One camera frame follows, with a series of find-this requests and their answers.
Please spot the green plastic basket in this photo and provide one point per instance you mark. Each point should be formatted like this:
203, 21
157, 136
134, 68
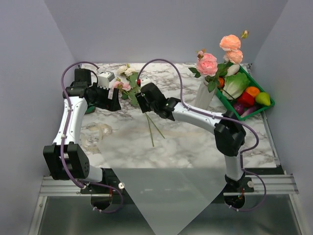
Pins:
229, 103

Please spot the toy purple eggplant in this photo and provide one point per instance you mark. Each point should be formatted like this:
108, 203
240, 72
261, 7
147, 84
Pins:
243, 112

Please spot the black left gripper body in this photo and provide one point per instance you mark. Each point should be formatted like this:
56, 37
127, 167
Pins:
100, 97

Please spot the toy orange fruit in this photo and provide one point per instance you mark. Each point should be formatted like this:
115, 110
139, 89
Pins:
252, 91

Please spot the cream ribbon with gold letters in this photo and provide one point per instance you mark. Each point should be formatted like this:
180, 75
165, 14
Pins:
93, 133

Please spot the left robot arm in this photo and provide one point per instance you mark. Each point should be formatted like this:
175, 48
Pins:
65, 158

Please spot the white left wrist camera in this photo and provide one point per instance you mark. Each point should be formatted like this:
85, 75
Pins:
104, 79

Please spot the white toy radish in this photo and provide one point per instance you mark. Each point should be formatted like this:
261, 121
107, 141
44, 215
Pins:
233, 69

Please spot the white wrapping paper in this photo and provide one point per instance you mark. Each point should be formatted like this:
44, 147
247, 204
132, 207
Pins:
196, 150

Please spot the toy yellow-green pear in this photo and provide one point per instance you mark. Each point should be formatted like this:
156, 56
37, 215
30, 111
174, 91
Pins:
263, 98

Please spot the pink double rose stem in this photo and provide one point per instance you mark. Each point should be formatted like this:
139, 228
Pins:
207, 67

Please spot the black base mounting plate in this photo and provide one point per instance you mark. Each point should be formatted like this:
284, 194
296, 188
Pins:
160, 186

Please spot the small orange toy vegetable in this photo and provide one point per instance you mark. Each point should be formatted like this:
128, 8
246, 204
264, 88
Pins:
221, 82

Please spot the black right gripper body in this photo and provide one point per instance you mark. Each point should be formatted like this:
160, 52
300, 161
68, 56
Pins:
145, 106

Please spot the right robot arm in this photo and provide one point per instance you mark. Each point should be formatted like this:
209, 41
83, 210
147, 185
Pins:
229, 133

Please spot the toy green cabbage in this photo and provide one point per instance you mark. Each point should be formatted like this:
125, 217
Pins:
235, 85

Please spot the white rose stem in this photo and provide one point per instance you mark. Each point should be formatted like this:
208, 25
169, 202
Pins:
126, 72

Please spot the small pink rose stem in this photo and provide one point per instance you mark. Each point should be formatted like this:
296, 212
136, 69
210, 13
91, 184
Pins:
128, 92

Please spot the peach rose stem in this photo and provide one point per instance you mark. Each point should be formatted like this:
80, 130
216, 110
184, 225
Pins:
231, 45

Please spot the white ribbed vase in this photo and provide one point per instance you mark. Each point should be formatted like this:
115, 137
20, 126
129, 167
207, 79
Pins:
204, 97

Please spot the toy red pepper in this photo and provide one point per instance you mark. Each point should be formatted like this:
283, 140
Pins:
246, 100

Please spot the aluminium frame rail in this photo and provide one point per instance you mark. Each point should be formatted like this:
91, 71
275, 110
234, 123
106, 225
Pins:
61, 209

